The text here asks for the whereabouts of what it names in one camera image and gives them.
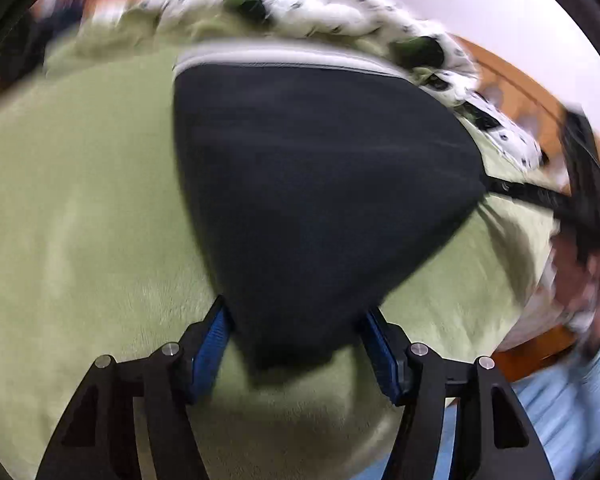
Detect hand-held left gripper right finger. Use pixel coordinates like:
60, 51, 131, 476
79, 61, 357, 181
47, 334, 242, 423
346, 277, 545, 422
362, 307, 556, 480

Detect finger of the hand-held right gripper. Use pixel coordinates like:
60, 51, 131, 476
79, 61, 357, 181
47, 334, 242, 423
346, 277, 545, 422
482, 175, 576, 222

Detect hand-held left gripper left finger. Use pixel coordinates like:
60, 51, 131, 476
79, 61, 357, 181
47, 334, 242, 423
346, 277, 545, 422
35, 295, 236, 480

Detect black pants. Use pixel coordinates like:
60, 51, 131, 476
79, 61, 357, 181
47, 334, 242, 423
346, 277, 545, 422
172, 42, 489, 372

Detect person's right hand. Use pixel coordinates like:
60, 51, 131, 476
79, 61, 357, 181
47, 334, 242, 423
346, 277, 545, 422
550, 240, 600, 346

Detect white floral pillow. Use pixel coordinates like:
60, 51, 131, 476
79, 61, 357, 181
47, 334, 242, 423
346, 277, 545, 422
457, 94, 547, 172

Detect green fleece blanket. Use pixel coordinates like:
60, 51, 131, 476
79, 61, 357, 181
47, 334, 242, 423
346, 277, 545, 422
0, 10, 561, 480

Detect white floral quilt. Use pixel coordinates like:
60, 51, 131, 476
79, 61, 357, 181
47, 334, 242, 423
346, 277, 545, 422
120, 0, 481, 107

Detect black jacket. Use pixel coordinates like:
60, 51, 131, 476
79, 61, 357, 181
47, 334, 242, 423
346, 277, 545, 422
0, 6, 83, 97

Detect wooden bed frame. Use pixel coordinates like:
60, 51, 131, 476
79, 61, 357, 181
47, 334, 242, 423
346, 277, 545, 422
452, 35, 600, 383

